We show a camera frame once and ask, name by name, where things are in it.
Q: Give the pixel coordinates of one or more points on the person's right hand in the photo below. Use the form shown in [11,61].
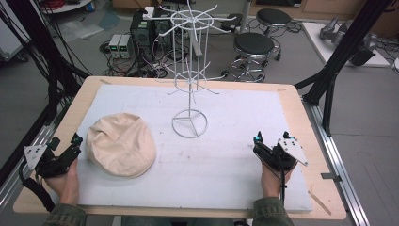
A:
[272,182]

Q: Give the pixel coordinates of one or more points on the grey bench power supply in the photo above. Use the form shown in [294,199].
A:
[114,45]
[126,46]

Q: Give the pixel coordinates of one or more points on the thin wooden stick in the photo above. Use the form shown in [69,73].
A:
[320,203]

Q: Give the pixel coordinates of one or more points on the aluminium rail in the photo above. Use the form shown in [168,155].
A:
[340,175]
[19,169]

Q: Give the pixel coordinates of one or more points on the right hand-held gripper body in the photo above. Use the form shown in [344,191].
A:
[282,153]

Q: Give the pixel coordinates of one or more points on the small black round stool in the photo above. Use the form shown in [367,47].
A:
[273,17]

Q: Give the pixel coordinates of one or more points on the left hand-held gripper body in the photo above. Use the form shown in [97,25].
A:
[53,163]

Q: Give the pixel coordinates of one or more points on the grey metal bracket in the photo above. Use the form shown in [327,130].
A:
[330,176]

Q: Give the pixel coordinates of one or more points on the beige cloth hat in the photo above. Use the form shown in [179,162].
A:
[120,146]

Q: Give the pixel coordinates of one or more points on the black metal frame post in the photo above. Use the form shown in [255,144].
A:
[47,56]
[342,59]

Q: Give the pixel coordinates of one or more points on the white board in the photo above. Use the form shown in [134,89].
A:
[320,44]

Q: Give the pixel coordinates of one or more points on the black computer tower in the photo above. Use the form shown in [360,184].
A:
[142,34]

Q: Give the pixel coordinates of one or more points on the person's left hand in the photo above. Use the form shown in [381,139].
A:
[64,185]

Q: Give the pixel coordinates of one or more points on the white foam mat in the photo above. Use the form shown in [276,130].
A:
[219,157]

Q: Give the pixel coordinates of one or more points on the large black round stool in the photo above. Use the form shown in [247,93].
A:
[254,44]

